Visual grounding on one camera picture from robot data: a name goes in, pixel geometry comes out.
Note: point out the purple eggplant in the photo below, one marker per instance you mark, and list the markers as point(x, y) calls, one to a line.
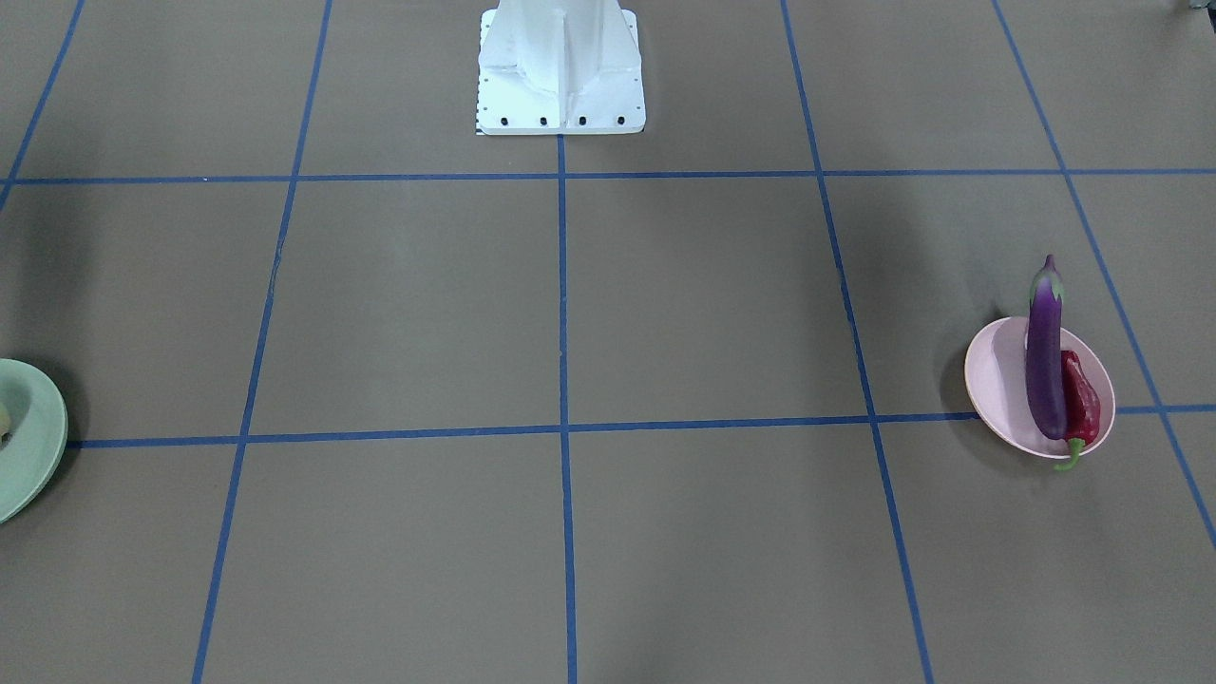
point(1042, 353)

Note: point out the red chili pepper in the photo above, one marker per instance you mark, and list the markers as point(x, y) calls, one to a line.
point(1084, 410)

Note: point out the green and pink peach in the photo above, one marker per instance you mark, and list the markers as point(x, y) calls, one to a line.
point(5, 424)

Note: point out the pink plate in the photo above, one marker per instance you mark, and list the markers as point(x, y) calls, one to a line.
point(994, 373)

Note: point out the light green plate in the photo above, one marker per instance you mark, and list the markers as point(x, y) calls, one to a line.
point(38, 439)

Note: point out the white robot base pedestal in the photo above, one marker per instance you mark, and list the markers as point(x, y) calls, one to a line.
point(550, 68)

